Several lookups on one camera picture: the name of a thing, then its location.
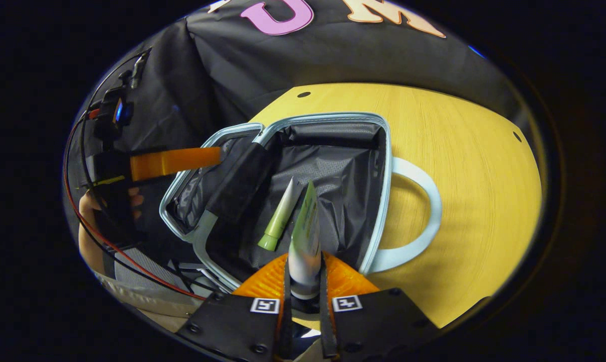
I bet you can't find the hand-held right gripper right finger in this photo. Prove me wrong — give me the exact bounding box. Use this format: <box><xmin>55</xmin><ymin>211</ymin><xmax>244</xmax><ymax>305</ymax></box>
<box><xmin>319</xmin><ymin>251</ymin><xmax>440</xmax><ymax>360</ymax></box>

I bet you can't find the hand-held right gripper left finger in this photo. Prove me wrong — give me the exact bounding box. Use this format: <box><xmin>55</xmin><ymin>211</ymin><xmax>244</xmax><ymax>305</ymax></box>
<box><xmin>175</xmin><ymin>253</ymin><xmax>293</xmax><ymax>360</ymax></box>

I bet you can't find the white and green tube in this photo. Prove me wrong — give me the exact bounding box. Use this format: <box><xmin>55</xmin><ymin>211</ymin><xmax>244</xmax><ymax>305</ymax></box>
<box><xmin>287</xmin><ymin>180</ymin><xmax>323</xmax><ymax>301</ymax></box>

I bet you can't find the black backdrop cloth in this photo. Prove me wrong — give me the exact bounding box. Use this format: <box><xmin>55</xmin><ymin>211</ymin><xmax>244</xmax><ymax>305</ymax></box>
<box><xmin>64</xmin><ymin>0</ymin><xmax>527</xmax><ymax>257</ymax></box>

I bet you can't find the black cable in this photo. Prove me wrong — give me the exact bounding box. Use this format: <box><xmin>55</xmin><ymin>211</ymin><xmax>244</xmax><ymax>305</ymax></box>
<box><xmin>79</xmin><ymin>48</ymin><xmax>218</xmax><ymax>295</ymax></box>

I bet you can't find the red cable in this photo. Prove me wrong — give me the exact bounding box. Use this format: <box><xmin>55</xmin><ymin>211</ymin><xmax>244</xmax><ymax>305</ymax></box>
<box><xmin>63</xmin><ymin>113</ymin><xmax>208</xmax><ymax>301</ymax></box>

